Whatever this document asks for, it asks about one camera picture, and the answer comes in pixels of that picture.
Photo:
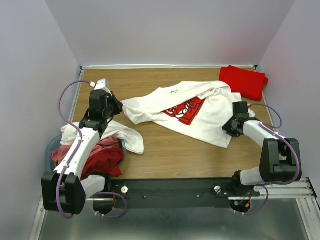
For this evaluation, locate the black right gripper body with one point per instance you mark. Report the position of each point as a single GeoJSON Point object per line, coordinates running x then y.
{"type": "Point", "coordinates": [235, 118]}

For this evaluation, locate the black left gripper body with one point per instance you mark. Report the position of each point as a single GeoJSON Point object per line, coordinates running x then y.
{"type": "Point", "coordinates": [107, 112]}

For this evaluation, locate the white printed t-shirt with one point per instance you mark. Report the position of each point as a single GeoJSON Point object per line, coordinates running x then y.
{"type": "Point", "coordinates": [196, 109]}

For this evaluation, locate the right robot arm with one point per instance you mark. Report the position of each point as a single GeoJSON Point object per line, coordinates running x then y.
{"type": "Point", "coordinates": [280, 160]}

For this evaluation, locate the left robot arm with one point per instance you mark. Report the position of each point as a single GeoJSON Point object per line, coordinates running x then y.
{"type": "Point", "coordinates": [63, 190]}

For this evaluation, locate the folded bright red t-shirt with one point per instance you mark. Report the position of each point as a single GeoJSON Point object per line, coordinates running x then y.
{"type": "Point", "coordinates": [249, 84]}

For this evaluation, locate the dark red t-shirt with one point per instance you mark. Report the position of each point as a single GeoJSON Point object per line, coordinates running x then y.
{"type": "Point", "coordinates": [105, 162]}

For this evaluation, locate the teal plastic bin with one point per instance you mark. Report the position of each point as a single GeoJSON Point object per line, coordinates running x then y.
{"type": "Point", "coordinates": [55, 144]}

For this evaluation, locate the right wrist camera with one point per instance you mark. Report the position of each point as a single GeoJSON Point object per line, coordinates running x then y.
{"type": "Point", "coordinates": [251, 112]}

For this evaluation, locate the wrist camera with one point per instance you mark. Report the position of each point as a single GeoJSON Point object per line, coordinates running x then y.
{"type": "Point", "coordinates": [251, 112]}
{"type": "Point", "coordinates": [101, 84]}

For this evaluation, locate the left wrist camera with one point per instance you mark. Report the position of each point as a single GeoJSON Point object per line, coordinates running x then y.
{"type": "Point", "coordinates": [101, 84]}

